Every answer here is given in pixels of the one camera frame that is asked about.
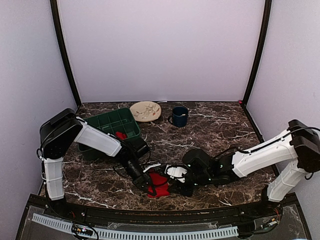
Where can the black left frame post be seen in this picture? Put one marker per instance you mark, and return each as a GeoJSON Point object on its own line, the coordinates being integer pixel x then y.
{"type": "Point", "coordinates": [63, 51]}

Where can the left circuit board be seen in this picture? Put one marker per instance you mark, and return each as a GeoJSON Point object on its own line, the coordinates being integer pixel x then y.
{"type": "Point", "coordinates": [81, 231]}

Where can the red sock with white pattern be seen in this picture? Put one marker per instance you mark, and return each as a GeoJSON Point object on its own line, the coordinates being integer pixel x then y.
{"type": "Point", "coordinates": [121, 135]}

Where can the white slotted cable duct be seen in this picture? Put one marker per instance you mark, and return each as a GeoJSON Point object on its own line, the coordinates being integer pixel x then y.
{"type": "Point", "coordinates": [100, 233]}

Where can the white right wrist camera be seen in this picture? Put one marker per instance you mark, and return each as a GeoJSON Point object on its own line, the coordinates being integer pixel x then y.
{"type": "Point", "coordinates": [176, 172]}

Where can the black frame post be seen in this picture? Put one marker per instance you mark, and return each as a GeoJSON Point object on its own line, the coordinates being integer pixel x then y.
{"type": "Point", "coordinates": [258, 52]}
{"type": "Point", "coordinates": [63, 51]}

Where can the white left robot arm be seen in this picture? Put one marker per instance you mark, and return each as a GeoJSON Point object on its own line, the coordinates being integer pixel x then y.
{"type": "Point", "coordinates": [58, 134]}

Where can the dark blue enamel mug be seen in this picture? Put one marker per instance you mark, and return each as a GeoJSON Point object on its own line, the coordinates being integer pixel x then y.
{"type": "Point", "coordinates": [179, 116]}

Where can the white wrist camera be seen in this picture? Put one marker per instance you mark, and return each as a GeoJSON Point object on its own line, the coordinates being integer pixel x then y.
{"type": "Point", "coordinates": [151, 167]}
{"type": "Point", "coordinates": [176, 172]}

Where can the green plastic divided crate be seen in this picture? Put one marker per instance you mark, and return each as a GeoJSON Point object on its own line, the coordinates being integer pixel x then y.
{"type": "Point", "coordinates": [110, 132]}

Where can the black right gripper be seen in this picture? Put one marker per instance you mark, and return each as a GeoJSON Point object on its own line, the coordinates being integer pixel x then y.
{"type": "Point", "coordinates": [180, 189]}

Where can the black right frame post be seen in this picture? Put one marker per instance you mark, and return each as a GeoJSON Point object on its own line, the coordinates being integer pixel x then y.
{"type": "Point", "coordinates": [258, 52]}

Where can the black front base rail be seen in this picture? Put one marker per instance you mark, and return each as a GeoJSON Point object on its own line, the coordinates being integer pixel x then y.
{"type": "Point", "coordinates": [248, 218]}

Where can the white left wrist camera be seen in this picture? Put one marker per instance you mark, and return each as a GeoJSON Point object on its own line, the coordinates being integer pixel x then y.
{"type": "Point", "coordinates": [151, 167]}

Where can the beige floral ceramic plate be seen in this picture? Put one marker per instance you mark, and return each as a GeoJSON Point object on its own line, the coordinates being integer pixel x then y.
{"type": "Point", "coordinates": [146, 111]}

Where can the circuit board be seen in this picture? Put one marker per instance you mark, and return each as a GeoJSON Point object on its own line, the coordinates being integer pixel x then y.
{"type": "Point", "coordinates": [81, 231]}
{"type": "Point", "coordinates": [269, 224]}

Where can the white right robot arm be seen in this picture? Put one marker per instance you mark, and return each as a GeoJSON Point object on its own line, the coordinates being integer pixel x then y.
{"type": "Point", "coordinates": [299, 145]}

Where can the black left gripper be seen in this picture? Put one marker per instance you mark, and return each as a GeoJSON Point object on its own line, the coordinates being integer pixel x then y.
{"type": "Point", "coordinates": [142, 180]}

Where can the right circuit board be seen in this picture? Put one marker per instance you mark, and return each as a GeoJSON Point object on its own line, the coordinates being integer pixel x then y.
{"type": "Point", "coordinates": [269, 224]}

